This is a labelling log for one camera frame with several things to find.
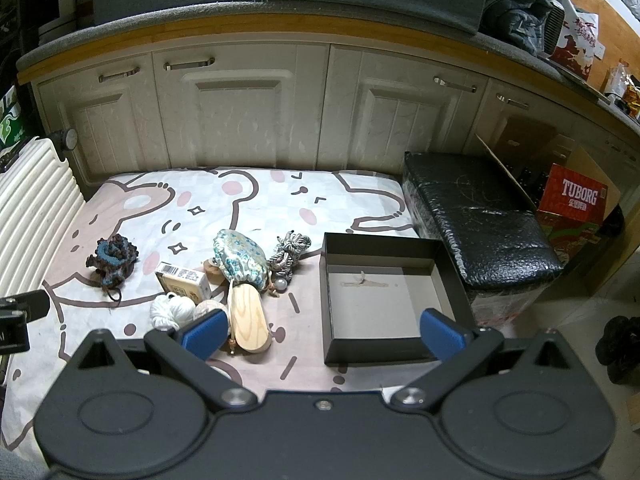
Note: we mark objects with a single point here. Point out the black plastic bag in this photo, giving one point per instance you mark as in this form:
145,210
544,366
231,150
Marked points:
617,347

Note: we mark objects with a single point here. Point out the white ribbed suitcase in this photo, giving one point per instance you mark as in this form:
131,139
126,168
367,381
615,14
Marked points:
35,195

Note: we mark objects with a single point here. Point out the oval wooden board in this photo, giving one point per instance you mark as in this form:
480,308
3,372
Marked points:
247,317

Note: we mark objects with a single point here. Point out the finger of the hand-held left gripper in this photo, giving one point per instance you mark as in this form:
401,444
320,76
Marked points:
37,305

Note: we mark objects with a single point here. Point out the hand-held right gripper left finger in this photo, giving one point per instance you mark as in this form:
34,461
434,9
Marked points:
205,332

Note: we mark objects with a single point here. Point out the green carton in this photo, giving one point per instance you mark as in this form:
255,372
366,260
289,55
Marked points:
10,125

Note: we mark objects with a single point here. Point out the white cabinet door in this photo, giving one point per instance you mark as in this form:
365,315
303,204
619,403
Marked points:
492,120
100,125
240,115
390,120

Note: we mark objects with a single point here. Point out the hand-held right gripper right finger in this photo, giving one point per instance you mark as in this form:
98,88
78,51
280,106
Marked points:
440,335

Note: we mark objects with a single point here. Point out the wooden cabinet top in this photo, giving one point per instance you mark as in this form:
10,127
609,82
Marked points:
250,28

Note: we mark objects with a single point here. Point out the small white heater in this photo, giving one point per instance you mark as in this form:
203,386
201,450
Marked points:
555,22

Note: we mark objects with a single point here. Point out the black wrapped storage bin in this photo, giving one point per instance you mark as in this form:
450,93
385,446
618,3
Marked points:
480,210

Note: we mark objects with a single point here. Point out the bear printed blanket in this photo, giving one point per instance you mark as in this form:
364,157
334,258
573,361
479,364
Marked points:
150,200

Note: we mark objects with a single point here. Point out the pearl bead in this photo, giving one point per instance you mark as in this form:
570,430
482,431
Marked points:
282,284

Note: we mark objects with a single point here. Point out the orange snack packet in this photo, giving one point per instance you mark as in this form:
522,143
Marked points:
625,85

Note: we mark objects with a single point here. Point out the red beer carton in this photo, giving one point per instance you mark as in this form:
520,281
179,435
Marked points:
575,195

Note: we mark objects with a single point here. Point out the dark padded jacket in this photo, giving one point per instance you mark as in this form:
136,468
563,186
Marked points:
515,10

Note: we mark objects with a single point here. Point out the red white gift bag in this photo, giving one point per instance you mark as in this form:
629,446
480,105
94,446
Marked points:
580,45

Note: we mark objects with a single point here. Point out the white yarn bundle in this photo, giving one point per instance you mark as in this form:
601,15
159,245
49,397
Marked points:
167,310

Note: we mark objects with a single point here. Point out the black cardboard box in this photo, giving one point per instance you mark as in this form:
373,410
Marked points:
380,305

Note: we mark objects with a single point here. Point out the small yellow white carton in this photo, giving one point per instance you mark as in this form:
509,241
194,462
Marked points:
180,282

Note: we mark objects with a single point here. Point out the open brown cardboard box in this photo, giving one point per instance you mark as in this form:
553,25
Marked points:
587,165

